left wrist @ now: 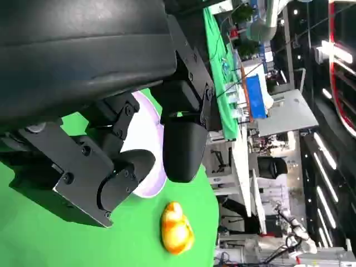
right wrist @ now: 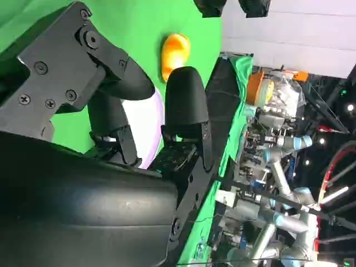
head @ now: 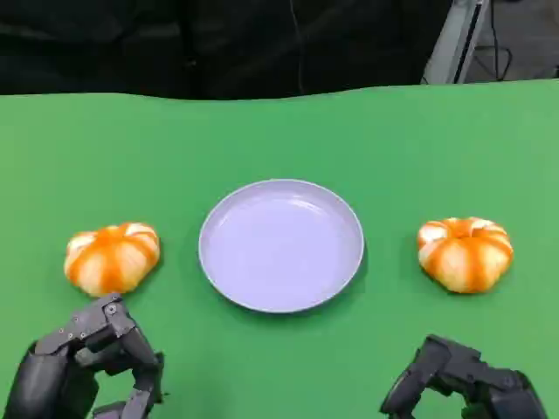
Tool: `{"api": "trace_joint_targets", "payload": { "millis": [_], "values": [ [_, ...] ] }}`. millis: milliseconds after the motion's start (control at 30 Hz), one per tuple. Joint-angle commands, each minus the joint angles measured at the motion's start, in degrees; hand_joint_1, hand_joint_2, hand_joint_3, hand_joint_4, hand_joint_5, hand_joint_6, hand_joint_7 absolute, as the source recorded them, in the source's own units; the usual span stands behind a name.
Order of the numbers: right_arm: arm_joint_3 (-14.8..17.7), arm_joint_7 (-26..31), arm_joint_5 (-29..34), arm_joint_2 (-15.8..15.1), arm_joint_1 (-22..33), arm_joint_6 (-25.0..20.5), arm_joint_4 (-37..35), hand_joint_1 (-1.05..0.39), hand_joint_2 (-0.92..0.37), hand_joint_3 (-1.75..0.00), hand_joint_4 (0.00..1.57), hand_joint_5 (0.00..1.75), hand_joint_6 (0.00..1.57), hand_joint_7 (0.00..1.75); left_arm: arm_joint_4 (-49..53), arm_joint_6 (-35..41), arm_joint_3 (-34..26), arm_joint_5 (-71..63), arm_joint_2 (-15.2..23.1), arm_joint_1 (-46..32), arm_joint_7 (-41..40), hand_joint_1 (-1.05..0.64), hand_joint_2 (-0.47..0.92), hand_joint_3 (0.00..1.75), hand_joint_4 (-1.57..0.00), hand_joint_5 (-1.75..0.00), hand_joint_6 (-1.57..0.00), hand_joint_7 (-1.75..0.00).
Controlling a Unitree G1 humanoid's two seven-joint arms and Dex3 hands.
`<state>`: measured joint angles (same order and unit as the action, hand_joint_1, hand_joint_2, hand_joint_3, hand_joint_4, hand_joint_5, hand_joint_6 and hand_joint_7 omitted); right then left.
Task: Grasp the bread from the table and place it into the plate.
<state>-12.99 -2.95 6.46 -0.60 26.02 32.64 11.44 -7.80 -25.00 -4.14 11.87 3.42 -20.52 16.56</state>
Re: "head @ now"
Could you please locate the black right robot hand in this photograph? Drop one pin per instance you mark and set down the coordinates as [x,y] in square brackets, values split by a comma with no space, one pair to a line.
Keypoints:
[485,384]

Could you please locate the green table cloth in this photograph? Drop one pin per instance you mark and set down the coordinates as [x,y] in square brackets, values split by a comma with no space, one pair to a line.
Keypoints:
[279,139]

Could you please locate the grey metal frame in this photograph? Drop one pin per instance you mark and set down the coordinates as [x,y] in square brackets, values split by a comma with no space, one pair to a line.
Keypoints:
[458,39]

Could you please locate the orange and white bread roll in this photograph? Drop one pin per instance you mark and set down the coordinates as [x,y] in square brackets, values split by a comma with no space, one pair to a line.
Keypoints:
[111,262]
[465,259]

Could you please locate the lilac plate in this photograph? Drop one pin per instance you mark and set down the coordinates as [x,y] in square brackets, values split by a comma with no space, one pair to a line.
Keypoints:
[281,249]

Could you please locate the black backdrop curtain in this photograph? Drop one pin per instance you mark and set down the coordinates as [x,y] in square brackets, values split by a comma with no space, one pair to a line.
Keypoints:
[153,43]

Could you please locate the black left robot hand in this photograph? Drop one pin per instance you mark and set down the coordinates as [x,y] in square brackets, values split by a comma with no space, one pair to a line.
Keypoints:
[48,375]

